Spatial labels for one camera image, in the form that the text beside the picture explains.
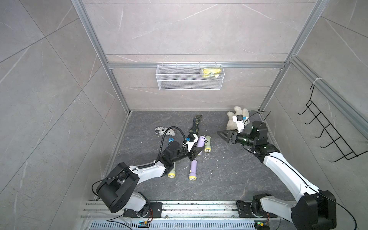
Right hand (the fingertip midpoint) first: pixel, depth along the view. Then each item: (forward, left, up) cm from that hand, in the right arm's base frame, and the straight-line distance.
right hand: (221, 133), depth 76 cm
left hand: (-3, +10, -5) cm, 12 cm away
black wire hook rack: (-3, -49, +8) cm, 50 cm away
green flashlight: (+3, +5, -22) cm, 22 cm away
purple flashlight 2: (-15, +16, -21) cm, 31 cm away
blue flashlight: (+11, +30, -22) cm, 39 cm away
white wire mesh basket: (+46, +17, +6) cm, 49 cm away
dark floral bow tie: (+19, +13, -21) cm, 31 cm away
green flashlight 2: (-14, +28, -21) cm, 38 cm away
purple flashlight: (-4, +12, -1) cm, 12 cm away
